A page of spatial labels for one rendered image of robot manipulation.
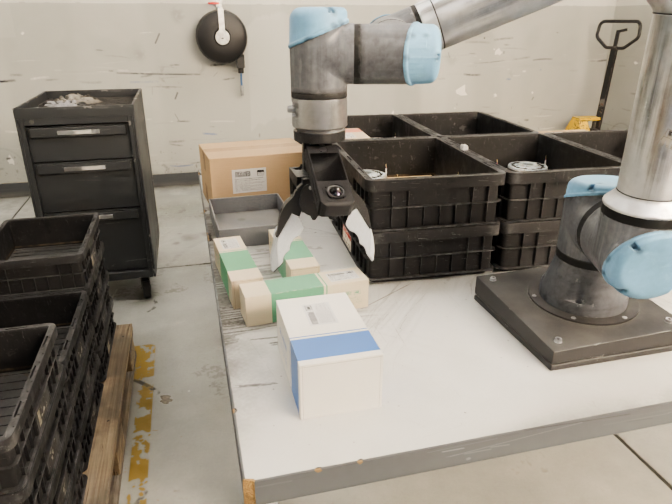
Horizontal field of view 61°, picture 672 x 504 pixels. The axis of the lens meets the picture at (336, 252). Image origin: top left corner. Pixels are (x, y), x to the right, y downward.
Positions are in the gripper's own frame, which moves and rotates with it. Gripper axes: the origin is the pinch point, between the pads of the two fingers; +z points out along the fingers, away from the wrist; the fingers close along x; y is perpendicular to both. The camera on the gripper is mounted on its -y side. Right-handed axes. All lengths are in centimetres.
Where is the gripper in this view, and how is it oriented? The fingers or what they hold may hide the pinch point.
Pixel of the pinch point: (324, 269)
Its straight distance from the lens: 83.3
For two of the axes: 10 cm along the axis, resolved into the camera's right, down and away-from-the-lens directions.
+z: 0.0, 9.3, 3.8
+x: -9.7, 1.0, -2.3
